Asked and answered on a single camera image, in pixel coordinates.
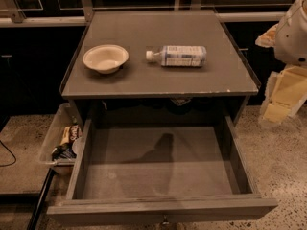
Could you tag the white paper bowl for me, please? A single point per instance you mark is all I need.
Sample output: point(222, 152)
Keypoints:
point(105, 59)

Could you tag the snack bag in bin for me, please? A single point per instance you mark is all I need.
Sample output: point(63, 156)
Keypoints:
point(71, 134)

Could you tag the clear plastic storage bin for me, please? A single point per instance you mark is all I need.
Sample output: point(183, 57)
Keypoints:
point(64, 117)

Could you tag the metal railing frame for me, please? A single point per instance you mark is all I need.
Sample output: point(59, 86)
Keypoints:
point(50, 12)

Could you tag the grey open top drawer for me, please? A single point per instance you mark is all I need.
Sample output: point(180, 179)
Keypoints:
point(147, 174)

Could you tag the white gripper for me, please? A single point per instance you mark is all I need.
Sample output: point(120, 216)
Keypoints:
point(293, 37)

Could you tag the grey cabinet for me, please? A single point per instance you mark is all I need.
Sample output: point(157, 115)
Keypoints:
point(158, 67)

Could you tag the blue plastic water bottle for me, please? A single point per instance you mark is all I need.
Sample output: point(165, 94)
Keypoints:
point(178, 56)

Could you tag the dark packet in bin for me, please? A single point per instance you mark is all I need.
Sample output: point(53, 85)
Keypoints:
point(63, 151)

